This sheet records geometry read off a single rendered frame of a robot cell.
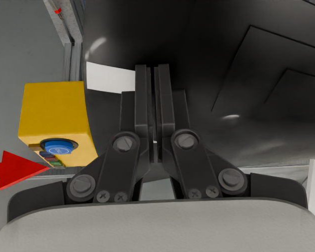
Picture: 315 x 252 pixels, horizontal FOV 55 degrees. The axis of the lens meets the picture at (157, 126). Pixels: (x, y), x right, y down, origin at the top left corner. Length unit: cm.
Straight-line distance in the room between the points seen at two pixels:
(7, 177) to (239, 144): 15
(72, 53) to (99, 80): 44
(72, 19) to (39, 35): 67
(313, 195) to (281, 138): 30
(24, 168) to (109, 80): 8
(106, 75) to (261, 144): 11
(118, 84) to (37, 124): 31
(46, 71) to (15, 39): 19
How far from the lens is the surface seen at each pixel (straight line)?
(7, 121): 108
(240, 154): 22
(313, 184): 50
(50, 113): 46
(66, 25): 59
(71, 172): 94
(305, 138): 21
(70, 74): 58
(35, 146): 48
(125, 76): 16
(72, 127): 44
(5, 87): 114
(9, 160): 21
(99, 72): 16
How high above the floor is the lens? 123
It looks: 23 degrees down
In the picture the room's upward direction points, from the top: 177 degrees clockwise
